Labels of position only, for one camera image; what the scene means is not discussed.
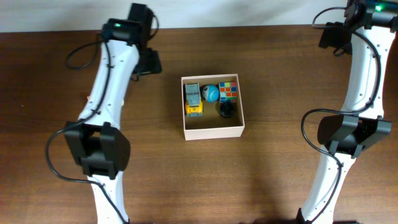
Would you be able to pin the blue white ball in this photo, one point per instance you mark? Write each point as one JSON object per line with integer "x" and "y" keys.
{"x": 210, "y": 93}

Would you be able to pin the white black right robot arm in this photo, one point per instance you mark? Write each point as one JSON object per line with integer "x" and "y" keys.
{"x": 367, "y": 34}

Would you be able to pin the pink cardboard box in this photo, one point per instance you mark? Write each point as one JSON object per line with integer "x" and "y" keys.
{"x": 212, "y": 125}

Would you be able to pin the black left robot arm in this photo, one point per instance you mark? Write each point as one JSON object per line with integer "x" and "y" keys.
{"x": 95, "y": 141}

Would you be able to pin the yellow grey toy truck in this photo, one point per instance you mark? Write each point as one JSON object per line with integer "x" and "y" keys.
{"x": 193, "y": 102}

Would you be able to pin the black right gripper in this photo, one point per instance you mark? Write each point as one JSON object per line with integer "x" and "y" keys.
{"x": 330, "y": 37}

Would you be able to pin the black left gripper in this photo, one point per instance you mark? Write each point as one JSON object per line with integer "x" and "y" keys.
{"x": 155, "y": 65}

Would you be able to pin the colourful puzzle cube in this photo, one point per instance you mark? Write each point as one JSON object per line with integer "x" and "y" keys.
{"x": 228, "y": 92}

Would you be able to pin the black round puck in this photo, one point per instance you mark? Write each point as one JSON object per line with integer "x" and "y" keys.
{"x": 226, "y": 109}

